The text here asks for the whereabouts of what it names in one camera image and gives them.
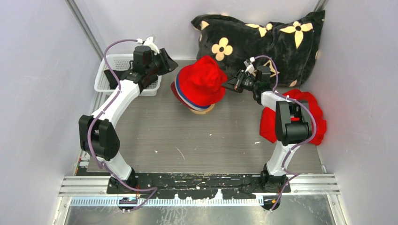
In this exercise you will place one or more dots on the white plastic basket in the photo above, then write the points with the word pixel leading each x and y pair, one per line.
pixel 120 62

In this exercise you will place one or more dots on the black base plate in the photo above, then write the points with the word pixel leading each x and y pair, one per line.
pixel 199 186

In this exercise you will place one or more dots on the blue hat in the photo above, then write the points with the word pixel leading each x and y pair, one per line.
pixel 180 93

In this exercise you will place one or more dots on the black hat in basket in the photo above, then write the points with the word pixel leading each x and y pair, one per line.
pixel 110 77

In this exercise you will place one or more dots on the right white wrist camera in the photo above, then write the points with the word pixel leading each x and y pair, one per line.
pixel 249 65

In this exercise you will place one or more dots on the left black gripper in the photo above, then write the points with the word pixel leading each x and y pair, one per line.
pixel 168 65

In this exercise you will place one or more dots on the dark red bucket hat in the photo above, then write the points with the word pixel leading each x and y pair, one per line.
pixel 175 92

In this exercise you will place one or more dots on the aluminium rail frame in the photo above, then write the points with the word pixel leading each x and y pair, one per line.
pixel 159 135

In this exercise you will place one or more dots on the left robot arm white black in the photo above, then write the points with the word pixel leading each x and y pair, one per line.
pixel 97 132

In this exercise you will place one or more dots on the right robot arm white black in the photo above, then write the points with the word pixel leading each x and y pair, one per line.
pixel 293 124

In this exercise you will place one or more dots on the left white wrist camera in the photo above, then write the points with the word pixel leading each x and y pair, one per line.
pixel 149 41

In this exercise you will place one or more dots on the grey white hat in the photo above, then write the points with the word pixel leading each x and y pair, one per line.
pixel 194 109

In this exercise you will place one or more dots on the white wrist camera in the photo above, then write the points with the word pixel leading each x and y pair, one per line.
pixel 149 41
pixel 249 65

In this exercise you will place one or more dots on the red cloth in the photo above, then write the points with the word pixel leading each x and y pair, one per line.
pixel 268 118

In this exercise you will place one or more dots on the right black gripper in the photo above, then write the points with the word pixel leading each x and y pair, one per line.
pixel 235 83

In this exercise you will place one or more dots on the wooden hat stand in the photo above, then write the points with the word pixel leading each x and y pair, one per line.
pixel 202 111

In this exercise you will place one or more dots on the black floral plush pillow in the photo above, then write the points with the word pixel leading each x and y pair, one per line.
pixel 289 49

